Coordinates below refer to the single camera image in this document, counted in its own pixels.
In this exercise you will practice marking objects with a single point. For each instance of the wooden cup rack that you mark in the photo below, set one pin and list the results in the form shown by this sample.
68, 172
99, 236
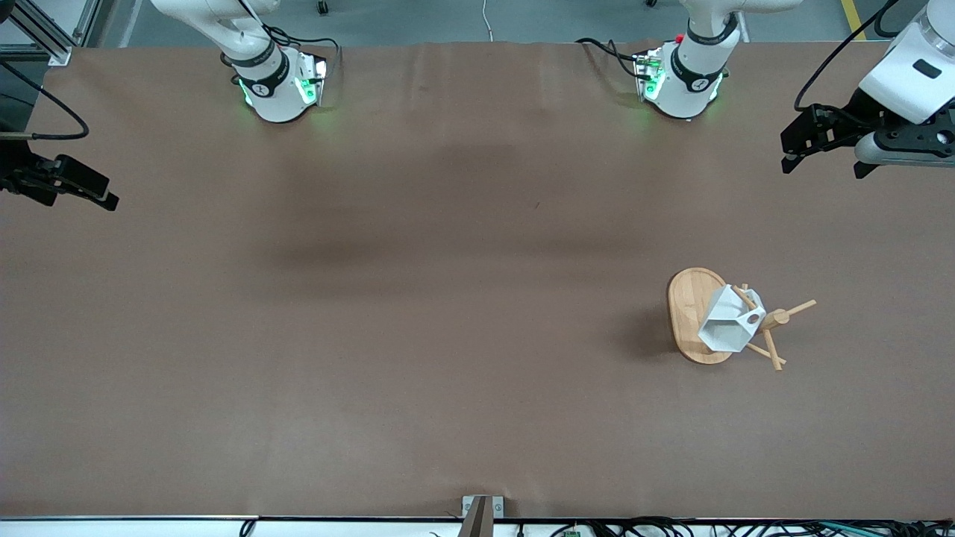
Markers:
686, 306

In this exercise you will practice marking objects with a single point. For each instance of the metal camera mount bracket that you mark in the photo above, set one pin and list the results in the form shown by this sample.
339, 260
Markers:
498, 507

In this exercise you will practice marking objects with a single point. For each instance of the white faceted cup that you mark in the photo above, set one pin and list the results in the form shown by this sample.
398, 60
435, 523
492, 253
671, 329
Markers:
727, 328

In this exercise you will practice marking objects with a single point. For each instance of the aluminium frame profile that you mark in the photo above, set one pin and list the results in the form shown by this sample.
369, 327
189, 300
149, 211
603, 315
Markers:
56, 48

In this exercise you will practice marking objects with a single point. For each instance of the white table edge rail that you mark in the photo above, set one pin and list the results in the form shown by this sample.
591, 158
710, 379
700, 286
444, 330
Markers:
149, 528

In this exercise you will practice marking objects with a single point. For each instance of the brown table cover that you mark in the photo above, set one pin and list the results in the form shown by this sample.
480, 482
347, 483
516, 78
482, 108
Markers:
448, 335

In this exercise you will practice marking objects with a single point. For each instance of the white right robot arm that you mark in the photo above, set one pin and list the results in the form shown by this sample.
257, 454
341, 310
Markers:
272, 97

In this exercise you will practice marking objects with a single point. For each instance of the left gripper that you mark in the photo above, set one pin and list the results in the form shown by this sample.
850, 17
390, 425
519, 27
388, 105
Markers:
850, 119

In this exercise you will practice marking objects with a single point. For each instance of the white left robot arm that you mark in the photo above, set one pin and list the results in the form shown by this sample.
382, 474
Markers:
690, 82

